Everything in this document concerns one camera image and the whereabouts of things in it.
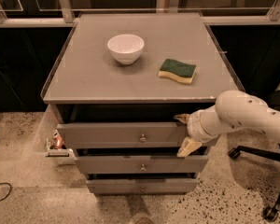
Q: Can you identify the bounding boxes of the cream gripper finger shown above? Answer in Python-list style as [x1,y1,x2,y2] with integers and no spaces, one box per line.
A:
[174,114,189,124]
[176,137,202,158]

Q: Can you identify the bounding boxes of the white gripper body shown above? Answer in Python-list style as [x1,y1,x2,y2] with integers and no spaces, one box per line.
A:
[187,109,218,143]

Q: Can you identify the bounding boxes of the grey top drawer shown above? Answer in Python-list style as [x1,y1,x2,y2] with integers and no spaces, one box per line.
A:
[57,122,188,149]

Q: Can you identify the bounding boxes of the grey drawer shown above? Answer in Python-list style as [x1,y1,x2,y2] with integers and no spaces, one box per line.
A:
[75,155,208,174]
[86,178,198,195]
[57,122,188,149]

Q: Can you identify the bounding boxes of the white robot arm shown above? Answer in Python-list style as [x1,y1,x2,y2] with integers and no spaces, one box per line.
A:
[175,90,280,157]

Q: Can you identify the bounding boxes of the grey middle drawer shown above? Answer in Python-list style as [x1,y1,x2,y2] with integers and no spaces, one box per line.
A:
[75,155,208,174]

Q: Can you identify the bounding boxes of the grey drawer cabinet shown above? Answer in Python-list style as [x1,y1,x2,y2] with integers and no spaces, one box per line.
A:
[42,13,243,181]

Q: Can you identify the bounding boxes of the grey bottom drawer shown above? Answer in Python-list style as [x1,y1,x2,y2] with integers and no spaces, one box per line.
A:
[86,178,198,195]

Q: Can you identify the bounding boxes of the green and yellow sponge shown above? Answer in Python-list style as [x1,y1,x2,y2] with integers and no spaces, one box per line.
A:
[158,59,196,84]

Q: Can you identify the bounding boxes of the white ceramic bowl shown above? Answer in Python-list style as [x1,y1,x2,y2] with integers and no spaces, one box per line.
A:
[107,34,145,65]

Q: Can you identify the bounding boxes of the black office chair base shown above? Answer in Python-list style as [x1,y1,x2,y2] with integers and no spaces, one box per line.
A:
[228,143,280,223]

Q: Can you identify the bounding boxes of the orange bottle in bin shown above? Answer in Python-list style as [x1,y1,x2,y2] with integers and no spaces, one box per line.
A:
[53,132,63,149]

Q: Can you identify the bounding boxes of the clear plastic side bin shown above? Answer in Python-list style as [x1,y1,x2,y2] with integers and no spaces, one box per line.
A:
[33,106,75,165]

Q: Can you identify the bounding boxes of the metal window frame rail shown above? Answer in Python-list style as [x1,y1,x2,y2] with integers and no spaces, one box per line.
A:
[0,0,280,27]

